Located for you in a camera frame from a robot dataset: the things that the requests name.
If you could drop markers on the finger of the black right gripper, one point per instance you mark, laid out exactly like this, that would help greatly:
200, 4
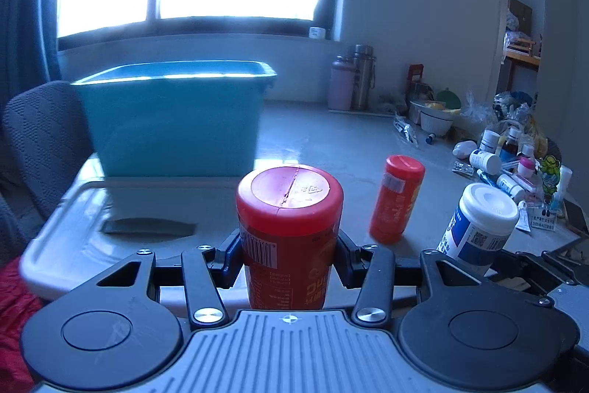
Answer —
537, 274

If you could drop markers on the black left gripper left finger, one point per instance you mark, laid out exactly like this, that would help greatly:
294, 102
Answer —
205, 269

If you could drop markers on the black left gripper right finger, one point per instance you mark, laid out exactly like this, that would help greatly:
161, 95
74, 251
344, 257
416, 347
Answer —
371, 270

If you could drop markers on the white blue label canister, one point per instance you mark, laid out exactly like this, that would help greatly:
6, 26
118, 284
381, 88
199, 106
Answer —
480, 226

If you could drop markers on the large red canister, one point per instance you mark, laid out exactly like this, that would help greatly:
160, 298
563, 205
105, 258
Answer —
289, 219

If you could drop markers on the white plastic bin lid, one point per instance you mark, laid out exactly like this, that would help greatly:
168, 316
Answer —
101, 220

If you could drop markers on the white egg-shaped object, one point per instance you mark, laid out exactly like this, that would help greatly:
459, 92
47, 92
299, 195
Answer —
463, 149

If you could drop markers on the small red canister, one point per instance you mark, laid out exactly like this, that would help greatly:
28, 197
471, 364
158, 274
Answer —
400, 185

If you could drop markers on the cartoon frog sticker card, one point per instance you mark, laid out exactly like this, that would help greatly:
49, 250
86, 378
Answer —
550, 174

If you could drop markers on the white medicine bottle lying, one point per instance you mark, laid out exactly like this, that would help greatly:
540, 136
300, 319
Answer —
487, 162

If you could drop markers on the blue plastic storage bin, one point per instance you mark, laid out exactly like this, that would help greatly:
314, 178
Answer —
182, 118

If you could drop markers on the white ribbed bowl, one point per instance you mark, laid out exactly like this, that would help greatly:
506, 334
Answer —
438, 122

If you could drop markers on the red down jacket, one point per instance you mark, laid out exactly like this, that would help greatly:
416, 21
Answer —
17, 305

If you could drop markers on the steel thermos bottle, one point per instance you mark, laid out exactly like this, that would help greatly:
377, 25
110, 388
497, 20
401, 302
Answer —
364, 61

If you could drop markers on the dark fabric office chair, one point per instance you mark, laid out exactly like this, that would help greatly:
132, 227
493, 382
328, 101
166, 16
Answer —
44, 142

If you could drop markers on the white cup on windowsill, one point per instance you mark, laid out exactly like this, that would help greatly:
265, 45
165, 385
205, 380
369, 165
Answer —
317, 33

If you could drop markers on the dark blue curtain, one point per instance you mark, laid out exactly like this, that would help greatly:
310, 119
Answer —
29, 45

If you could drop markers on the red box by wall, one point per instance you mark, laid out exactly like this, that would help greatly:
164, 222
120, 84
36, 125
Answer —
414, 76

